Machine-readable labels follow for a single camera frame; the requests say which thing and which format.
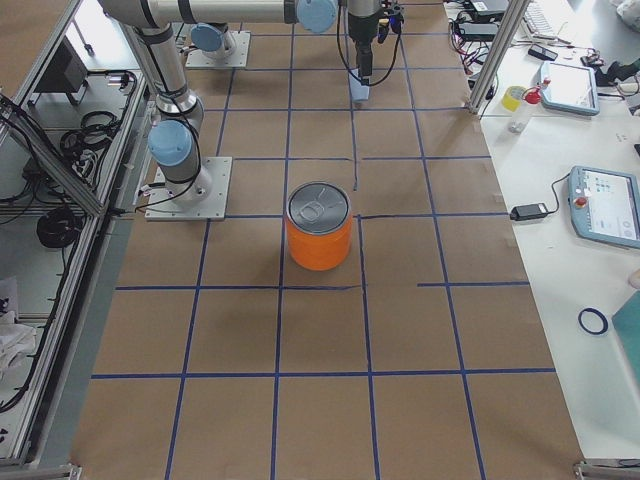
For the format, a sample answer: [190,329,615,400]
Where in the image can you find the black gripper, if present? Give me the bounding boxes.
[347,0,404,80]

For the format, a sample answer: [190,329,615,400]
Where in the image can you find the light blue plastic cup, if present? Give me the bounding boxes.
[349,69,370,103]

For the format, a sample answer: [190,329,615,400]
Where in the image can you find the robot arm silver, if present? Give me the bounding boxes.
[102,1,415,216]

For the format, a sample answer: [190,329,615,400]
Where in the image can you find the yellow tape roll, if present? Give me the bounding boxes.
[501,85,527,112]

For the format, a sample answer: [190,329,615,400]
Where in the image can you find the black smartphone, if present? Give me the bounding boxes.
[527,44,558,61]

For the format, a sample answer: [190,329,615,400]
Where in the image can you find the bottle with red cap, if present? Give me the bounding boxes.
[508,85,543,134]

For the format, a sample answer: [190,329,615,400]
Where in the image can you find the orange can with silver lid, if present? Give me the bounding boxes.
[286,181,352,271]

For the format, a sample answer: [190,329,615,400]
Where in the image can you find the far teach pendant tablet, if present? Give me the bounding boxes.
[538,61,600,116]

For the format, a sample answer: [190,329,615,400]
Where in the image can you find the teach pendant tablet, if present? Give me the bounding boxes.
[568,166,639,249]
[538,61,600,116]

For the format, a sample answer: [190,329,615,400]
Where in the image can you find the black power adapter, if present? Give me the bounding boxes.
[509,203,549,221]

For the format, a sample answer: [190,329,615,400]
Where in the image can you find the near teach pendant tablet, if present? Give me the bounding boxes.
[568,166,639,249]

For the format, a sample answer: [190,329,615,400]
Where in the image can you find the teal board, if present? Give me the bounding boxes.
[613,291,640,381]

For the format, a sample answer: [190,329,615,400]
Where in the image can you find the white crumpled cloth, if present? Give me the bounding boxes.
[0,277,37,381]

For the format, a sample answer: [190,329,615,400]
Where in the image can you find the aluminium frame post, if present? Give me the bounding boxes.
[467,0,529,114]

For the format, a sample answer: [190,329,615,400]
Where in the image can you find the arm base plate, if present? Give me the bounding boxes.
[186,24,251,70]
[144,157,233,222]

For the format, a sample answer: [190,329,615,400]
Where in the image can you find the blue tape ring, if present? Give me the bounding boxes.
[578,307,609,336]

